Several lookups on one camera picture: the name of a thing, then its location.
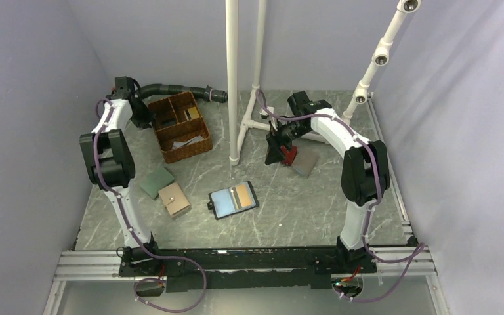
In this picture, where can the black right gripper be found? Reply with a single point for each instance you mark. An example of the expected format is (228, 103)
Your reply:
(275, 140)

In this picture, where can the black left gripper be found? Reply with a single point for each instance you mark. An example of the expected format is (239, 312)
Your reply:
(144, 123)

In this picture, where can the black VIP card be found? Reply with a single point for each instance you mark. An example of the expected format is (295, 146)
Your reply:
(166, 122)

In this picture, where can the white card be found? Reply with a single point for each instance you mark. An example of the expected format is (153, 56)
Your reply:
(183, 144)

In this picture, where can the gold VIP card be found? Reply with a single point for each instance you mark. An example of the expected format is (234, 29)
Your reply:
(192, 113)

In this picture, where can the black leather card holder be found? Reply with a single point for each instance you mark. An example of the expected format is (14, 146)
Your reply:
(232, 200)

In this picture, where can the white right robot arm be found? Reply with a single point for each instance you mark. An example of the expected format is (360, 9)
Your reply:
(365, 169)

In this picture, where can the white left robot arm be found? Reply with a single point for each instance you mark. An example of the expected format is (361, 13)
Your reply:
(110, 164)

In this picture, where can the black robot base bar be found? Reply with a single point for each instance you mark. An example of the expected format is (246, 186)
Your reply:
(316, 267)

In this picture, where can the red leather card holder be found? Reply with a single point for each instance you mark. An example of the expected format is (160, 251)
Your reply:
(289, 155)

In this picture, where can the grey leather card holder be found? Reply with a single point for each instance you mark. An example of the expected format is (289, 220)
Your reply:
(305, 162)

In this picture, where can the bronze magnetic stripe card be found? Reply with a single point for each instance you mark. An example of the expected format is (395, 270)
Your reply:
(242, 196)

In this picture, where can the beige snap card holder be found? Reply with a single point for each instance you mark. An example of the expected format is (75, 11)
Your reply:
(174, 200)

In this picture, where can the brown wicker basket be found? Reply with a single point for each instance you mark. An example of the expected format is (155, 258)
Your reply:
(174, 106)

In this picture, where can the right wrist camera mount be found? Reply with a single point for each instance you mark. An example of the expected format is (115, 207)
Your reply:
(265, 114)

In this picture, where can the white PVC pipe frame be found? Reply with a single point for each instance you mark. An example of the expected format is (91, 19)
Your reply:
(341, 21)

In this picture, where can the aluminium table edge rail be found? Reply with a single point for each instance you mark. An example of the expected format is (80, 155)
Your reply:
(394, 187)

